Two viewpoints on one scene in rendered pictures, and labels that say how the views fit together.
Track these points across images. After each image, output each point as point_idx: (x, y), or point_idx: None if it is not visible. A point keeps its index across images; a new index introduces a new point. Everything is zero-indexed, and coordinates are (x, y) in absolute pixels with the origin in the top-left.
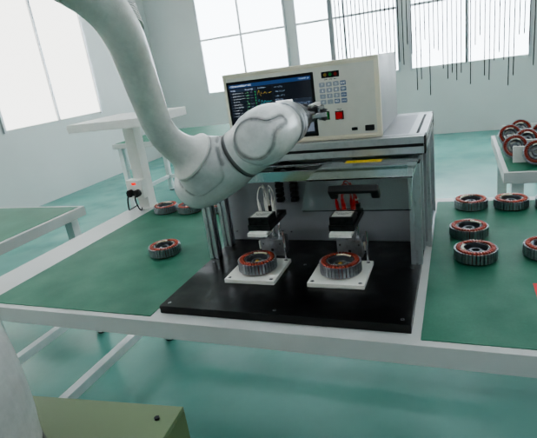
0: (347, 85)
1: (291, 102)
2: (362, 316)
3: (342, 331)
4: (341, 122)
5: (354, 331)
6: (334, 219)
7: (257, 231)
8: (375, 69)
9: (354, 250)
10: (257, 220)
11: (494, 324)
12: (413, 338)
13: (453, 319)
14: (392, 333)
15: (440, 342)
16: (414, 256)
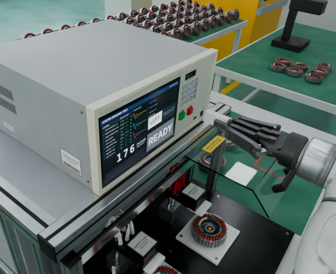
0: (198, 82)
1: (319, 138)
2: (278, 251)
3: (281, 270)
4: (189, 117)
5: (283, 263)
6: (199, 200)
7: (151, 262)
8: (215, 63)
9: (180, 210)
10: (151, 252)
11: (291, 200)
12: (298, 238)
13: (281, 212)
14: (290, 245)
15: (305, 229)
16: (213, 188)
